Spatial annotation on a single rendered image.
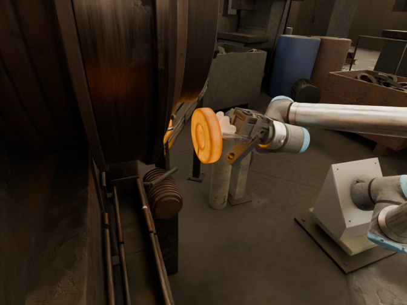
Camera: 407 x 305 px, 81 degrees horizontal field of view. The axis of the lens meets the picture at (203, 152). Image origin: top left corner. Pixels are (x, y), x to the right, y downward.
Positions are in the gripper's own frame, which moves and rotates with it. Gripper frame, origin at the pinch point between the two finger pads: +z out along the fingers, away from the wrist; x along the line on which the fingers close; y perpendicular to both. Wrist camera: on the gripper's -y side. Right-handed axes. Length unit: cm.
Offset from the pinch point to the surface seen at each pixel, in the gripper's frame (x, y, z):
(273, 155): -96, -48, -131
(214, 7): 25.3, 23.8, 18.6
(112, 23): 33.9, 18.9, 29.3
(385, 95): -83, 34, -212
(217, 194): -49, -59, -51
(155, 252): 23.7, -18.5, 14.7
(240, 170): -52, -42, -64
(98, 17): 33.9, 18.9, 30.3
